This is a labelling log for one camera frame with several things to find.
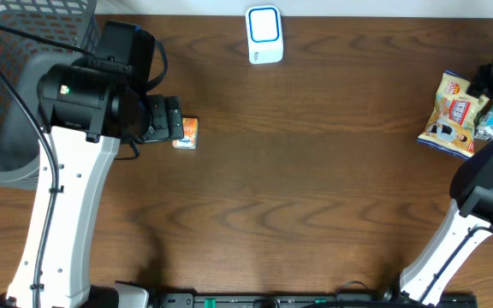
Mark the orange snack packet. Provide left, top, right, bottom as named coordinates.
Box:
left=172, top=117, right=199, bottom=150

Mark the green tissue packet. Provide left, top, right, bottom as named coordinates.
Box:
left=474, top=105, right=493, bottom=140

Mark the yellow snack bag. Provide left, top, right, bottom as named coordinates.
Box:
left=417, top=70, right=490, bottom=159

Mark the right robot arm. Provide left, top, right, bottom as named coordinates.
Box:
left=388, top=62, right=493, bottom=306

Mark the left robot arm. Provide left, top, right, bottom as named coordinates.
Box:
left=0, top=56, right=183, bottom=307

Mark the white barcode scanner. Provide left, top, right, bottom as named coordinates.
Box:
left=245, top=5, right=284, bottom=65

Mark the dark grey plastic basket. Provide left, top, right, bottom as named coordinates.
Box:
left=0, top=0, right=100, bottom=190

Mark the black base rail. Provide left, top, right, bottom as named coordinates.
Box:
left=156, top=292, right=479, bottom=308

